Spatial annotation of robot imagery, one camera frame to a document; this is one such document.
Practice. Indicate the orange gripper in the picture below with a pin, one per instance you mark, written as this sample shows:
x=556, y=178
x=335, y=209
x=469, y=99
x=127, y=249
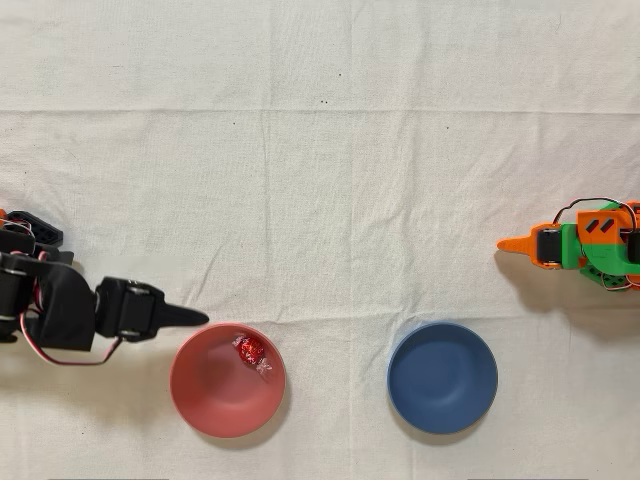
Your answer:
x=547, y=246

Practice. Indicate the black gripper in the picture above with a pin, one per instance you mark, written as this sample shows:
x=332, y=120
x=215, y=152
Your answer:
x=141, y=307

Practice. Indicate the blue bowl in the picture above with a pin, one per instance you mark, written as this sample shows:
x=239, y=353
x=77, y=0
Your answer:
x=442, y=380

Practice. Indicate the red candy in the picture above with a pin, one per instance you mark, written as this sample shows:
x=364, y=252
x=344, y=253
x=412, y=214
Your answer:
x=251, y=349

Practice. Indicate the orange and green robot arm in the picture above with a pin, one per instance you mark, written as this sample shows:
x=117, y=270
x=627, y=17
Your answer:
x=600, y=250

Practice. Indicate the red bowl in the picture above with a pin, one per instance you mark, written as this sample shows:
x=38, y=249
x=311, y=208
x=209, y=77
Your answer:
x=215, y=400

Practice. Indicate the white table cloth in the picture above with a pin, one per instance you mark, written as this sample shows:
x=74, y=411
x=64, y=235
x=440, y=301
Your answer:
x=350, y=200

